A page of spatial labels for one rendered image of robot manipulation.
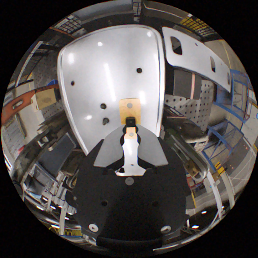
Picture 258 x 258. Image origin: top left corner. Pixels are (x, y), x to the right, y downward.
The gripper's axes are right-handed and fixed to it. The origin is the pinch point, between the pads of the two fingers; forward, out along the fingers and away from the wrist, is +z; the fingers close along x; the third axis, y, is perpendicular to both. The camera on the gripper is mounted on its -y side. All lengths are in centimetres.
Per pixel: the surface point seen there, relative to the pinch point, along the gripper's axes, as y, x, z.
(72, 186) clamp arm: 17.6, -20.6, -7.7
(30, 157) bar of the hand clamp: 0.1, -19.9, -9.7
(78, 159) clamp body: 15.0, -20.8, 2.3
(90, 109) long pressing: -2.6, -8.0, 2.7
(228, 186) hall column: 397, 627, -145
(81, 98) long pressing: -5.3, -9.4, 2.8
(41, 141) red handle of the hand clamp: -0.1, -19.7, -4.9
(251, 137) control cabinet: 83, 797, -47
